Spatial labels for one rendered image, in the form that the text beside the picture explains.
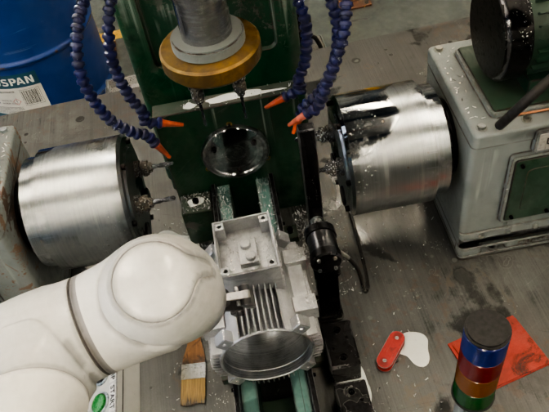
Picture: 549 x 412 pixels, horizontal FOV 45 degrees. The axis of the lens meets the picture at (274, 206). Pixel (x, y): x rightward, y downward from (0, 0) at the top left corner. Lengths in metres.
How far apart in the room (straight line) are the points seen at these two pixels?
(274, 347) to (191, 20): 0.58
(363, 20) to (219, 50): 2.54
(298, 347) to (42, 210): 0.53
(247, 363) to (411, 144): 0.50
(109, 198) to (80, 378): 0.67
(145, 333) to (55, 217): 0.73
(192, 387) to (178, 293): 0.81
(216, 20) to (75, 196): 0.42
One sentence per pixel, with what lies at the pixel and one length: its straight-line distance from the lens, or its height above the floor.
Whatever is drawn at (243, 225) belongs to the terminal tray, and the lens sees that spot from 1.14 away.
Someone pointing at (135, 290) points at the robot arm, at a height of 1.55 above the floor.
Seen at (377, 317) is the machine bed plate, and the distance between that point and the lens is 1.40.
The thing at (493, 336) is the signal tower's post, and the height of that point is 1.22.
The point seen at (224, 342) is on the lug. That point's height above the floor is 1.09.
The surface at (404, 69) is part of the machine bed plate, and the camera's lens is 1.96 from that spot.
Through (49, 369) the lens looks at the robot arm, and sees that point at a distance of 0.61.
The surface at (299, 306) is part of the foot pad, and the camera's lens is 1.09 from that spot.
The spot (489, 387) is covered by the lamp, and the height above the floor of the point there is 1.10.
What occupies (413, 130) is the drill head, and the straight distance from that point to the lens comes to 1.26.
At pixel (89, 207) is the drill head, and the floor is 1.12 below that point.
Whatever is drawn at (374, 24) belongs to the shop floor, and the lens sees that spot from 3.60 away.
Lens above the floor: 1.99
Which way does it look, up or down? 48 degrees down
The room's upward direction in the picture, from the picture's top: 10 degrees counter-clockwise
